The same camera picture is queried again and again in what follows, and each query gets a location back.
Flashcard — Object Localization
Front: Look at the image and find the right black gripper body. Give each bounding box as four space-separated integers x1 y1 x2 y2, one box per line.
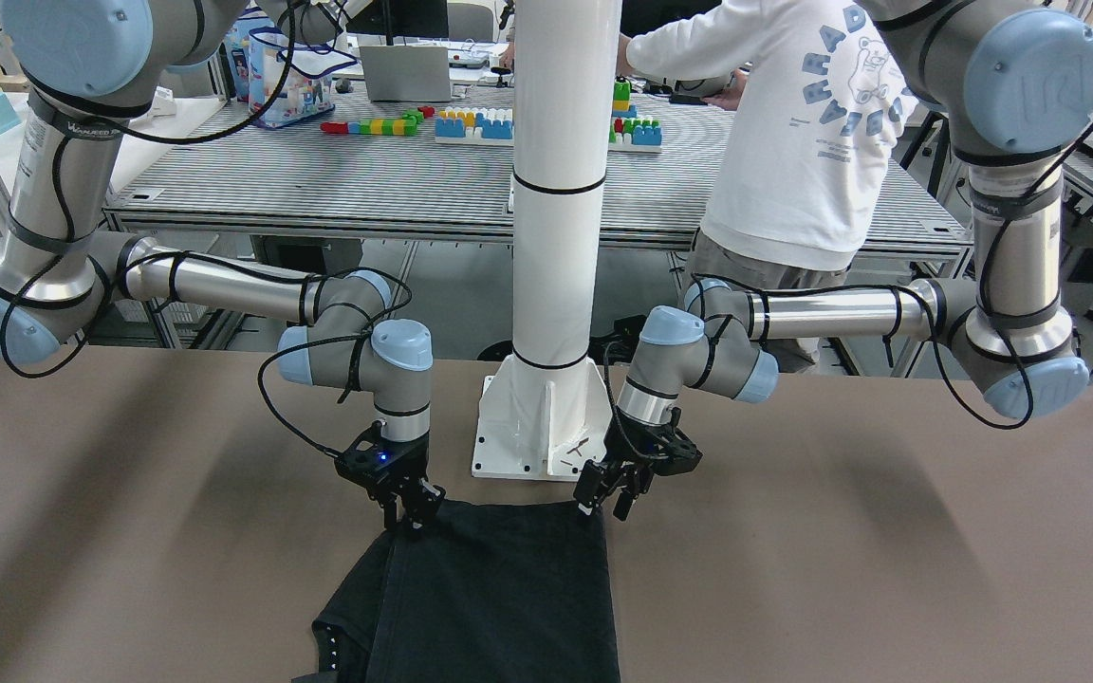
371 436 430 508

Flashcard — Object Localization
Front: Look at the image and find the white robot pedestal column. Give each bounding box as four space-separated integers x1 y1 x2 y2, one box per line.
472 1 621 481

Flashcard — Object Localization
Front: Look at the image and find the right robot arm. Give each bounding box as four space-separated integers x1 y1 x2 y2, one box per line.
0 1 444 527

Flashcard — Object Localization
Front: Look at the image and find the person in white hoodie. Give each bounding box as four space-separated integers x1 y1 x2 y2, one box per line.
618 0 917 373

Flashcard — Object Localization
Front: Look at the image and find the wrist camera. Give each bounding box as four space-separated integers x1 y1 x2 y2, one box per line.
333 428 392 492
654 431 703 476

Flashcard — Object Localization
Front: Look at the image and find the clear plastic bag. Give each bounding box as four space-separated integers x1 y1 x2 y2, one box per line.
248 27 359 129

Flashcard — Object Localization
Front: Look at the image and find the colourful toy block set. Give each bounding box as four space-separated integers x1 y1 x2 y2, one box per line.
320 79 665 153

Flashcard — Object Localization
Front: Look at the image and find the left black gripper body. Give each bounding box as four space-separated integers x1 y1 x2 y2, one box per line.
603 414 681 485

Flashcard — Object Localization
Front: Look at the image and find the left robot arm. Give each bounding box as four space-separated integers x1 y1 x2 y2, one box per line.
574 1 1093 518

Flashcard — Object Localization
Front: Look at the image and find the grey striped work table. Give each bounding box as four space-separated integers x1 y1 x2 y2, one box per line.
102 83 976 380

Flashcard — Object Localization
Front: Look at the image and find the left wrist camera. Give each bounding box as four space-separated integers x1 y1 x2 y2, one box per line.
654 431 703 476

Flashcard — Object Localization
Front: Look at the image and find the silver laptop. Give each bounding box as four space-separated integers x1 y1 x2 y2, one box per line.
359 45 453 103

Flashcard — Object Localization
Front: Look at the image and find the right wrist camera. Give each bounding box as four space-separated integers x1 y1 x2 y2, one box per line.
333 428 392 492

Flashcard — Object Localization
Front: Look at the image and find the black graphic t-shirt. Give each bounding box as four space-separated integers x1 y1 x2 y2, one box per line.
306 501 621 682

